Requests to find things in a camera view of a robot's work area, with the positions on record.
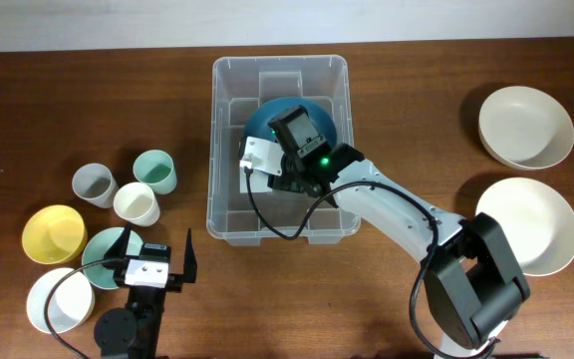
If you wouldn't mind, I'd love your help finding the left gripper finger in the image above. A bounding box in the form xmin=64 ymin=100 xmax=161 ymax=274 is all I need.
xmin=182 ymin=228 xmax=198 ymax=283
xmin=104 ymin=222 xmax=132 ymax=259

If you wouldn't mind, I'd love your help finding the light green bowl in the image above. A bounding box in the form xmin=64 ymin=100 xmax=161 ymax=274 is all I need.
xmin=82 ymin=227 xmax=144 ymax=290

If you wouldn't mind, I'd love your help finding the cream cup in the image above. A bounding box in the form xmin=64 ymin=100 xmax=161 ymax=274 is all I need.
xmin=113 ymin=182 xmax=160 ymax=226

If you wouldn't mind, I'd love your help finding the yellow bowl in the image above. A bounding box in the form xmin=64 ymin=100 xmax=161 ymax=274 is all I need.
xmin=22 ymin=204 xmax=88 ymax=265

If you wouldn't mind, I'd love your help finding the grey cup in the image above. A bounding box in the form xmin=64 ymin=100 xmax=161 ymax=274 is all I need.
xmin=72 ymin=163 xmax=119 ymax=208

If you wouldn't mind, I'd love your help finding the green cup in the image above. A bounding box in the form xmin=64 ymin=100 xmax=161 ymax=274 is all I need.
xmin=133 ymin=150 xmax=177 ymax=194

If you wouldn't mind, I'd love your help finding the beige bowl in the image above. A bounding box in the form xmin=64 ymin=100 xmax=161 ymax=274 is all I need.
xmin=478 ymin=86 xmax=574 ymax=171

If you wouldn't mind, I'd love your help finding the cream plate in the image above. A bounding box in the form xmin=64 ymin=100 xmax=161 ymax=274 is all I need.
xmin=475 ymin=178 xmax=574 ymax=276

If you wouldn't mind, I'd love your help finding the dark blue plate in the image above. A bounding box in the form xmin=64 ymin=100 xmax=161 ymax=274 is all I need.
xmin=244 ymin=97 xmax=338 ymax=147

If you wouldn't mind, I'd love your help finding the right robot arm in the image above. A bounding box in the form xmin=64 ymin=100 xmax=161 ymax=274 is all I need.
xmin=267 ymin=106 xmax=530 ymax=358

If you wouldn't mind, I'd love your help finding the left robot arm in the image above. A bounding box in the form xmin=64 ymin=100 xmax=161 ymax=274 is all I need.
xmin=94 ymin=223 xmax=197 ymax=359

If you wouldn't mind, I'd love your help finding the white label in bin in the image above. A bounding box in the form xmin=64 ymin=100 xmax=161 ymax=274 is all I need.
xmin=239 ymin=167 xmax=273 ymax=193

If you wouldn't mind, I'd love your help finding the white bowl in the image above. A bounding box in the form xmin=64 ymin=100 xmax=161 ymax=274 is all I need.
xmin=26 ymin=267 xmax=95 ymax=334

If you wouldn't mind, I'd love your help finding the clear plastic storage bin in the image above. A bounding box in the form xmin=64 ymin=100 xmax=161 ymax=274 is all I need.
xmin=206 ymin=55 xmax=361 ymax=246

